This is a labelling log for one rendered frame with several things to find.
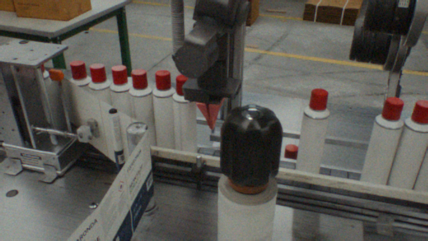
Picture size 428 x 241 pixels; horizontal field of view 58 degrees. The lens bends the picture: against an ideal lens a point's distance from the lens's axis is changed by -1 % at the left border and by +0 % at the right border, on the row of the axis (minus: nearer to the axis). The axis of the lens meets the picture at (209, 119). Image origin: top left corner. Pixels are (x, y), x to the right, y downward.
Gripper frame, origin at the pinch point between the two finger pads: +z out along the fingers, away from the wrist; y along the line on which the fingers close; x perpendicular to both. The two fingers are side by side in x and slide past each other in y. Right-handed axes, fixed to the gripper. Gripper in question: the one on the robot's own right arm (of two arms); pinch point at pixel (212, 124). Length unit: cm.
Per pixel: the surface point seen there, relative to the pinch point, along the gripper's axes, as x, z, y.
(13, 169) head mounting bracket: -10.9, 12.8, -43.4
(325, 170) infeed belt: 9.2, 13.7, 23.7
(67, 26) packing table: 113, 23, -115
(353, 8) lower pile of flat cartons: 424, 82, 51
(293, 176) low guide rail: 1.7, 10.9, 17.1
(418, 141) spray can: 4.6, 0.1, 39.1
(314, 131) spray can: 4.1, 0.7, 20.0
